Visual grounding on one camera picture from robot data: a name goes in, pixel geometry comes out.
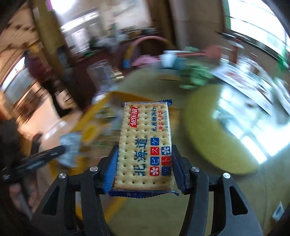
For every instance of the window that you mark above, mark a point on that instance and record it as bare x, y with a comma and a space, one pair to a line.
256, 20

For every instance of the green plastic bottle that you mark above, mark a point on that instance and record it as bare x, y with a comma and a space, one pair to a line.
283, 57

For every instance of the pink fly swatter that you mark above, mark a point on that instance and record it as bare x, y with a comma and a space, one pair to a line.
214, 51

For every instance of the silver snack packet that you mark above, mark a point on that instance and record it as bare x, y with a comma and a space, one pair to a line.
70, 149

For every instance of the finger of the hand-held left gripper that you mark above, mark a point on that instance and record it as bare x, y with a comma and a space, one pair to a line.
45, 155

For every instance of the person's left hand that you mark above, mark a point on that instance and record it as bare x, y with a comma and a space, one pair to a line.
19, 192

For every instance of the blue-edged cracker packet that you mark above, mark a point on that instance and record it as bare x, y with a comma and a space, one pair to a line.
145, 147

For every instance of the printed paper mat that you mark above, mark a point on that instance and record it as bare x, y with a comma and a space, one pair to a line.
244, 84

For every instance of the clear glass mug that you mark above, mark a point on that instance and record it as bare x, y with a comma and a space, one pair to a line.
100, 77

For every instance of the green cloth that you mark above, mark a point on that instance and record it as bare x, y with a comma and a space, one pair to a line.
197, 78

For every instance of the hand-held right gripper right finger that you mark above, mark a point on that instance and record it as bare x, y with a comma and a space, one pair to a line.
180, 174

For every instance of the teal tissue box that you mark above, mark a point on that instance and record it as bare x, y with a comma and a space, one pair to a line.
174, 61

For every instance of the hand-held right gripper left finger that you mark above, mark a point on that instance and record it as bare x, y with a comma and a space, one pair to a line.
110, 174

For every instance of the pink cloth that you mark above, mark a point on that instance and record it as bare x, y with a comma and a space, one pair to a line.
145, 60

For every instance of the yellow cardboard tray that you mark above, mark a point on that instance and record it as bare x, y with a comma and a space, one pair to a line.
106, 99

